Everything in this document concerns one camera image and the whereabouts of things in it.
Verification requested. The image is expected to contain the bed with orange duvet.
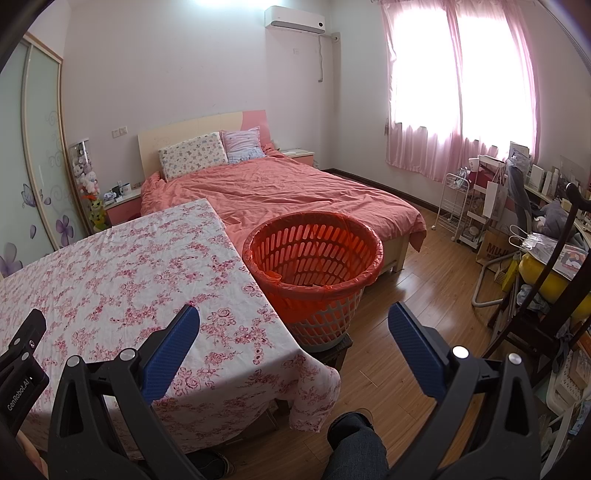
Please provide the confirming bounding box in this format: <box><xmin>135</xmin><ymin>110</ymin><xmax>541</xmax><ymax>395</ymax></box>
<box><xmin>140</xmin><ymin>145</ymin><xmax>428</xmax><ymax>252</ymax></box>

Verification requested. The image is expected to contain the pink floral tablecloth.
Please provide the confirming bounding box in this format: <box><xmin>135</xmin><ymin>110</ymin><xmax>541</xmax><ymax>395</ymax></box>
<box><xmin>0</xmin><ymin>198</ymin><xmax>342</xmax><ymax>464</ymax></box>

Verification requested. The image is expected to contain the person's left hand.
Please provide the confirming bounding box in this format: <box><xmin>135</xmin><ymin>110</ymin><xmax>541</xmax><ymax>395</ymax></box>
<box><xmin>16</xmin><ymin>431</ymin><xmax>49</xmax><ymax>480</ymax></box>

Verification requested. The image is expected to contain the plush toy display tube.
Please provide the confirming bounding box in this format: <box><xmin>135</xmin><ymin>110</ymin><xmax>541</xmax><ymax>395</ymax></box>
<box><xmin>68</xmin><ymin>138</ymin><xmax>109</xmax><ymax>234</ymax></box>

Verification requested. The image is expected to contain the white floral pillow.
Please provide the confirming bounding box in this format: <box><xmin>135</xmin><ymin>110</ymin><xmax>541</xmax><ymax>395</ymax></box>
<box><xmin>158</xmin><ymin>131</ymin><xmax>229</xmax><ymax>182</ymax></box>

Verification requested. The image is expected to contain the person's jeans leg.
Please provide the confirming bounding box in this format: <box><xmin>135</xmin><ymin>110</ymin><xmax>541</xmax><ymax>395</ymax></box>
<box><xmin>321</xmin><ymin>427</ymin><xmax>389</xmax><ymax>480</ymax></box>

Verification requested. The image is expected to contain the plastic mesh basket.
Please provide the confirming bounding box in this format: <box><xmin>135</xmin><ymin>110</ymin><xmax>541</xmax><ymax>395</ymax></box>
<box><xmin>242</xmin><ymin>211</ymin><xmax>385</xmax><ymax>348</ymax></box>

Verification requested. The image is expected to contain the dark wooden chair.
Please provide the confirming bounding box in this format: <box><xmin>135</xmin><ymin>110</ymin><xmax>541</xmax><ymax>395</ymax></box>
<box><xmin>489</xmin><ymin>182</ymin><xmax>591</xmax><ymax>370</ymax></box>

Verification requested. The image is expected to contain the yellow cushion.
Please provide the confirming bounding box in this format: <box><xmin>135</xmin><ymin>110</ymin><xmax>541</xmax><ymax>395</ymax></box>
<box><xmin>517</xmin><ymin>256</ymin><xmax>591</xmax><ymax>319</ymax></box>

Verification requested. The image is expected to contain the pink nightstand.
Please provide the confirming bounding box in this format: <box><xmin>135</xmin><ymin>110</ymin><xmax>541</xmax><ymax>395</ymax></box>
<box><xmin>102</xmin><ymin>189</ymin><xmax>143</xmax><ymax>227</ymax></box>
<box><xmin>279</xmin><ymin>148</ymin><xmax>316</xmax><ymax>168</ymax></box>

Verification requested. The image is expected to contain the magazine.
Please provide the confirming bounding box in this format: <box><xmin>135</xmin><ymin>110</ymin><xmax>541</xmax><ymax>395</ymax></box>
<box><xmin>551</xmin><ymin>244</ymin><xmax>591</xmax><ymax>280</ymax></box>

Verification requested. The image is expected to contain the dark wooden stool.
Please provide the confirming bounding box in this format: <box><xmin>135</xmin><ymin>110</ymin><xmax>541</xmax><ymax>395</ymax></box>
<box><xmin>305</xmin><ymin>335</ymin><xmax>354</xmax><ymax>374</ymax></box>

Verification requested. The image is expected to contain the wooden bed frame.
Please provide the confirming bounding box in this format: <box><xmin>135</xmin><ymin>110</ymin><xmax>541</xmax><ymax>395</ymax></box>
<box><xmin>369</xmin><ymin>231</ymin><xmax>411</xmax><ymax>275</ymax></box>

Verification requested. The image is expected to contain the white shelf cart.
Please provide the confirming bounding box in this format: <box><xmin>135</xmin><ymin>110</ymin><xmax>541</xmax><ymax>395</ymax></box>
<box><xmin>459</xmin><ymin>210</ymin><xmax>490</xmax><ymax>252</ymax></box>

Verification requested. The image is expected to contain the clear plastic bag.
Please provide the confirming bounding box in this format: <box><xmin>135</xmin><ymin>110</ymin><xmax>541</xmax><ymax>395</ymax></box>
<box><xmin>508</xmin><ymin>224</ymin><xmax>583</xmax><ymax>259</ymax></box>

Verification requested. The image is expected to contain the bed headboard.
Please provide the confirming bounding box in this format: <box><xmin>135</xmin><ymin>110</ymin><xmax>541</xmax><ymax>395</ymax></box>
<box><xmin>137</xmin><ymin>110</ymin><xmax>273</xmax><ymax>181</ymax></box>

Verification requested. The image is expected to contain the white plastic crate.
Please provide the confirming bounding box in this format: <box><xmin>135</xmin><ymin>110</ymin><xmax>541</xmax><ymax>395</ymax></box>
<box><xmin>545</xmin><ymin>351</ymin><xmax>591</xmax><ymax>416</ymax></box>

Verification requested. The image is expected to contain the air conditioner pipe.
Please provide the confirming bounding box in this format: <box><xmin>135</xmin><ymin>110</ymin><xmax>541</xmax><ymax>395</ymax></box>
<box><xmin>318</xmin><ymin>32</ymin><xmax>341</xmax><ymax>84</ymax></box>

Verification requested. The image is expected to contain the white rolling rack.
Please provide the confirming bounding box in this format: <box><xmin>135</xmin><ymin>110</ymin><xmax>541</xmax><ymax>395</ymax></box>
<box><xmin>431</xmin><ymin>173</ymin><xmax>472</xmax><ymax>243</ymax></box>

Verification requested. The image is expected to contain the pink curtain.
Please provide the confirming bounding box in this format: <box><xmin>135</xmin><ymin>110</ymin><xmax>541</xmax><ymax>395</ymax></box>
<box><xmin>379</xmin><ymin>0</ymin><xmax>543</xmax><ymax>185</ymax></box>

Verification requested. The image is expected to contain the flower print sliding wardrobe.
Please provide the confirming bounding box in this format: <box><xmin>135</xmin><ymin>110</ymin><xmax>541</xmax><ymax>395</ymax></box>
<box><xmin>0</xmin><ymin>32</ymin><xmax>93</xmax><ymax>280</ymax></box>

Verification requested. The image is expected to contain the brown paper bag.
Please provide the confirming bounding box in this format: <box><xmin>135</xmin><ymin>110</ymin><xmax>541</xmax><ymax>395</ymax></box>
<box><xmin>475</xmin><ymin>228</ymin><xmax>520</xmax><ymax>273</ymax></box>

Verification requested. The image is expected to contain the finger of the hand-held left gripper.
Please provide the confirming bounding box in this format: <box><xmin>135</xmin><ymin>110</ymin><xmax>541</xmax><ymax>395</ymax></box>
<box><xmin>0</xmin><ymin>308</ymin><xmax>48</xmax><ymax>370</ymax></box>

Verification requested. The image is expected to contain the pink striped pillow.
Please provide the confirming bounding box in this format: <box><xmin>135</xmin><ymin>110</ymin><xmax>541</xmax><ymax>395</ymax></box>
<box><xmin>221</xmin><ymin>127</ymin><xmax>267</xmax><ymax>165</ymax></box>

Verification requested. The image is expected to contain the dark shoe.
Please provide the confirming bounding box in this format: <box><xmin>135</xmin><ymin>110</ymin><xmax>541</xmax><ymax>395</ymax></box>
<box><xmin>187</xmin><ymin>450</ymin><xmax>236</xmax><ymax>480</ymax></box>
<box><xmin>327</xmin><ymin>408</ymin><xmax>376</xmax><ymax>437</ymax></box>

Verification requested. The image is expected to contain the white air conditioner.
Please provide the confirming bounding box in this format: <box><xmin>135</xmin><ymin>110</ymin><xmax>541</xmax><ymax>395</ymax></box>
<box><xmin>264</xmin><ymin>6</ymin><xmax>328</xmax><ymax>35</ymax></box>

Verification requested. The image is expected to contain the white paper bag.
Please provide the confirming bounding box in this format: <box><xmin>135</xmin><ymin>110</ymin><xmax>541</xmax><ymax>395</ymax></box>
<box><xmin>482</xmin><ymin>173</ymin><xmax>509</xmax><ymax>220</ymax></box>

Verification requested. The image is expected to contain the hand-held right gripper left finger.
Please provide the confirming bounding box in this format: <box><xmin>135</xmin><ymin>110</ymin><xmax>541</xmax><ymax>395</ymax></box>
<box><xmin>47</xmin><ymin>304</ymin><xmax>218</xmax><ymax>480</ymax></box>

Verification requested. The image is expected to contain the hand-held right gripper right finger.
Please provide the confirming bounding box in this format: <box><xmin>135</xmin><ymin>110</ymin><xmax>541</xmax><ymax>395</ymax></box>
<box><xmin>388</xmin><ymin>302</ymin><xmax>541</xmax><ymax>480</ymax></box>

